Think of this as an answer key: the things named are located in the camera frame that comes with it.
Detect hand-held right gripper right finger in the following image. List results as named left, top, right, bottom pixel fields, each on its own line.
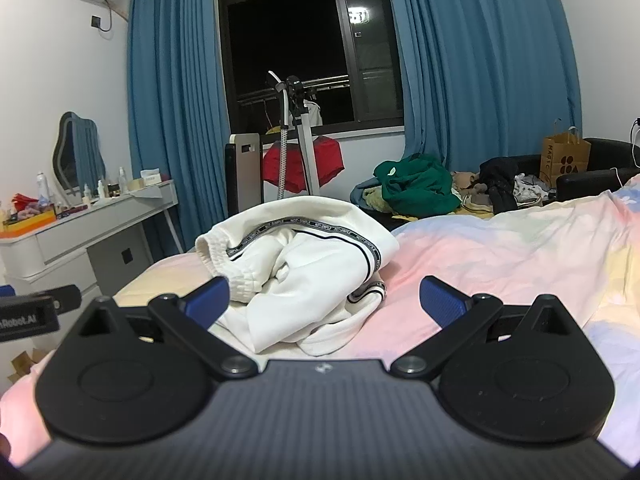
left=389, top=275, right=572, bottom=380

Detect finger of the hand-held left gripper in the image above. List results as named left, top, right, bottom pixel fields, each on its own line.
left=47, top=284, right=82, bottom=314

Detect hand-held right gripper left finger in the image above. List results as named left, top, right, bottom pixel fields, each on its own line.
left=75, top=276, right=260, bottom=379

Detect white pants with black stripe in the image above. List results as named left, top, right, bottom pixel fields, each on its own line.
left=195, top=196, right=401, bottom=357

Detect black clothes pile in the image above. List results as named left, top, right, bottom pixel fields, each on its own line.
left=479, top=156, right=523, bottom=213

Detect pile of clothes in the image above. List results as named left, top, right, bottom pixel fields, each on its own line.
left=515, top=137, right=640, bottom=203

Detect cardboard box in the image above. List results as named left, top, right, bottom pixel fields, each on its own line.
left=7, top=347, right=51, bottom=386

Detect white dressing table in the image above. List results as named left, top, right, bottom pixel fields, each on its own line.
left=0, top=179, right=180, bottom=306

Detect pastel tie-dye blanket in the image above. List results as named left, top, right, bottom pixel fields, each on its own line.
left=0, top=174, right=640, bottom=466

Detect orange tray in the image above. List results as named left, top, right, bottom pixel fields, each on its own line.
left=0, top=208, right=56, bottom=238

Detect green garment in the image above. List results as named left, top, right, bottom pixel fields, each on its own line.
left=375, top=154, right=461, bottom=216

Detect beige cloth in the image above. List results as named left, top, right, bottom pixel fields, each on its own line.
left=452, top=170, right=496, bottom=211

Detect yellow cloth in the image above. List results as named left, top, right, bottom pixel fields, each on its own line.
left=362, top=187, right=396, bottom=213

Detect beige panel heater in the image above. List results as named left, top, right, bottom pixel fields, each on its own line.
left=225, top=132, right=262, bottom=216

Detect garment steamer stand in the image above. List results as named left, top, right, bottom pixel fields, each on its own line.
left=267, top=70, right=321, bottom=198

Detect red cloth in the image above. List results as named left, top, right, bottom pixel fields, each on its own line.
left=262, top=135, right=346, bottom=193

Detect brown paper bag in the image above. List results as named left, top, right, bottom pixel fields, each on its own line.
left=541, top=119, right=592, bottom=188

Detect dark window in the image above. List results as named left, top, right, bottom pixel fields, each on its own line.
left=212, top=0, right=406, bottom=136

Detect wavy frame mirror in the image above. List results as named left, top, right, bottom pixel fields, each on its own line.
left=52, top=111, right=107, bottom=193

